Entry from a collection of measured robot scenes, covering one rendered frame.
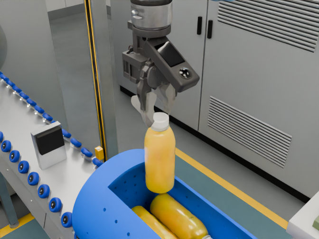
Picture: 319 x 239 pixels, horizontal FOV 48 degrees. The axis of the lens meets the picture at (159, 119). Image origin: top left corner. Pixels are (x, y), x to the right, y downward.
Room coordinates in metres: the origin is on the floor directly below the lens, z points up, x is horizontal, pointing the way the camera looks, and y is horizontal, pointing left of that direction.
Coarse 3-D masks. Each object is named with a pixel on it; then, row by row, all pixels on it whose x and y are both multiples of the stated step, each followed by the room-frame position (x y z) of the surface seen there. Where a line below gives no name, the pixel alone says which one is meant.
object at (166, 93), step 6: (168, 84) 0.64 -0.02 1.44; (156, 90) 0.68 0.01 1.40; (162, 90) 0.64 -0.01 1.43; (168, 90) 0.64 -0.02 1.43; (174, 90) 0.65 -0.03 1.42; (162, 96) 0.66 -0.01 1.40; (168, 96) 0.64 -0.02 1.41; (174, 96) 0.65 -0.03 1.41; (162, 102) 0.65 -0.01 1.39; (168, 102) 0.64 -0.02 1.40; (168, 108) 0.64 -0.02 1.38; (168, 114) 0.64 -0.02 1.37
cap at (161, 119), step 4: (156, 112) 0.64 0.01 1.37; (160, 112) 0.64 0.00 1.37; (156, 116) 0.63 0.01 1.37; (160, 116) 0.63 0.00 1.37; (164, 116) 0.63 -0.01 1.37; (168, 116) 0.63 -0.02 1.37; (156, 120) 0.61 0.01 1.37; (160, 120) 0.61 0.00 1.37; (164, 120) 0.61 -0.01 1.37; (168, 120) 0.62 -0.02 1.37; (152, 124) 0.61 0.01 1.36; (156, 124) 0.61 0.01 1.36; (160, 124) 0.61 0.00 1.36; (164, 124) 0.61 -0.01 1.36; (168, 124) 0.62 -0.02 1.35; (156, 128) 0.61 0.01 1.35; (160, 128) 0.61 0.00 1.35
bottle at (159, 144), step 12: (156, 132) 0.61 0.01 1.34; (168, 132) 0.61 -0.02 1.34; (144, 144) 0.62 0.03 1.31; (156, 144) 0.60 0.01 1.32; (168, 144) 0.60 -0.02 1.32; (156, 156) 0.59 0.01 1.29; (168, 156) 0.60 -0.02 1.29; (156, 168) 0.59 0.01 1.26; (168, 168) 0.60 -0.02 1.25; (156, 180) 0.59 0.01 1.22; (168, 180) 0.60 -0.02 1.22; (156, 192) 0.59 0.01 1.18
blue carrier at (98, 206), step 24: (120, 168) 0.62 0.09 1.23; (144, 168) 0.71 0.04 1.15; (96, 192) 0.57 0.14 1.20; (120, 192) 0.66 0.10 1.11; (144, 192) 0.71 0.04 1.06; (168, 192) 0.72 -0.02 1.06; (192, 192) 0.65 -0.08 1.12; (72, 216) 0.57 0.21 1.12; (96, 216) 0.53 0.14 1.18; (120, 216) 0.50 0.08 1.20; (216, 216) 0.59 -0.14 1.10
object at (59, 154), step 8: (40, 128) 0.98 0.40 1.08; (48, 128) 0.98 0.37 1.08; (56, 128) 0.99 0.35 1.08; (32, 136) 0.95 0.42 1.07; (40, 136) 0.95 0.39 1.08; (48, 136) 0.96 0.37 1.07; (56, 136) 0.98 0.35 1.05; (40, 144) 0.94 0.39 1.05; (48, 144) 0.96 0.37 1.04; (56, 144) 0.97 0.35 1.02; (64, 144) 0.99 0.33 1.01; (40, 152) 0.94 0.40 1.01; (48, 152) 0.95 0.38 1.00; (56, 152) 0.99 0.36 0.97; (64, 152) 1.00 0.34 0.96; (40, 160) 0.94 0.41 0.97; (48, 160) 0.96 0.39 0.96; (56, 160) 0.98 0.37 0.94; (40, 168) 0.95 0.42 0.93
